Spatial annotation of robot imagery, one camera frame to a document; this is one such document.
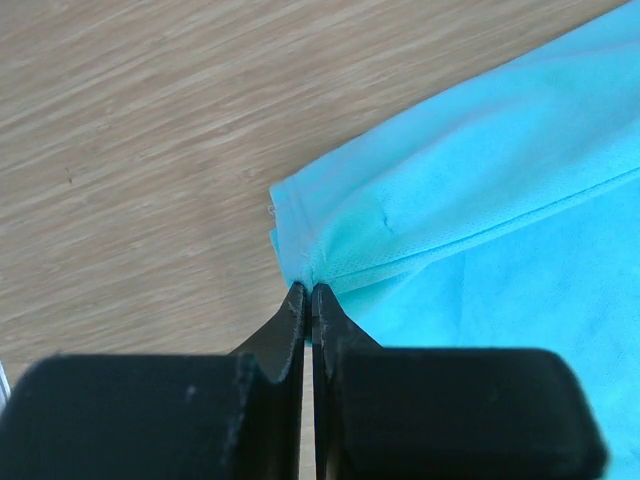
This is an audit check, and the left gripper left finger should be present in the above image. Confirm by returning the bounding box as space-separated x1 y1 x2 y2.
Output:
1 284 306 479

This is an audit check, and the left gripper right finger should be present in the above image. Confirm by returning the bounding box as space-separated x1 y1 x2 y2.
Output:
310 284 608 479

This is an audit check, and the teal green t shirt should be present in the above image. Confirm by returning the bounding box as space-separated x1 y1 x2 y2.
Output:
270 1 639 479

